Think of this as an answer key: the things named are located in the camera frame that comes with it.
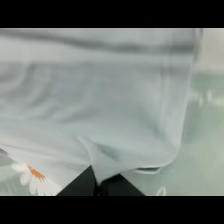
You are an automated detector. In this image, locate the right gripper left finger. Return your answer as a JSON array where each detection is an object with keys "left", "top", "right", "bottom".
[{"left": 57, "top": 165, "right": 100, "bottom": 197}]

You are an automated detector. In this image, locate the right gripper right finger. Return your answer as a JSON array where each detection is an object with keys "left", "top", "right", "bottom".
[{"left": 98, "top": 173, "right": 146, "bottom": 197}]

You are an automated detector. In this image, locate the white shirt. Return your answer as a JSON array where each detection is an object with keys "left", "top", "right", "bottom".
[{"left": 0, "top": 28, "right": 204, "bottom": 189}]

